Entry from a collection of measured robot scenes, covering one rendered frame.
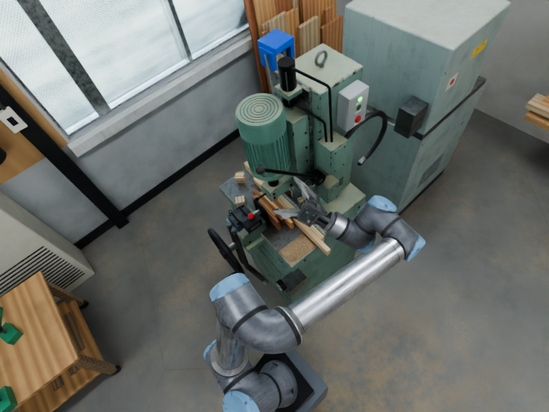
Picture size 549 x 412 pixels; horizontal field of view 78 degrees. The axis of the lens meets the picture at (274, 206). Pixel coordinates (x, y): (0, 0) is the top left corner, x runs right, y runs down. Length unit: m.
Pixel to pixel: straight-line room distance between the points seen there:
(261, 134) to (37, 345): 1.71
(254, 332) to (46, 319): 1.63
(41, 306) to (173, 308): 0.78
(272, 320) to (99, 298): 2.10
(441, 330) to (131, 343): 2.02
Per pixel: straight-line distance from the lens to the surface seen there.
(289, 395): 1.61
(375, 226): 1.21
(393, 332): 2.41
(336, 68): 1.35
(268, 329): 0.92
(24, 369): 2.35
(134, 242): 2.97
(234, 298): 0.95
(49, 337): 2.32
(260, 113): 1.22
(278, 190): 1.55
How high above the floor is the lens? 2.31
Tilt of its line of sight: 57 degrees down
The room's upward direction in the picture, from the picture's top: 12 degrees counter-clockwise
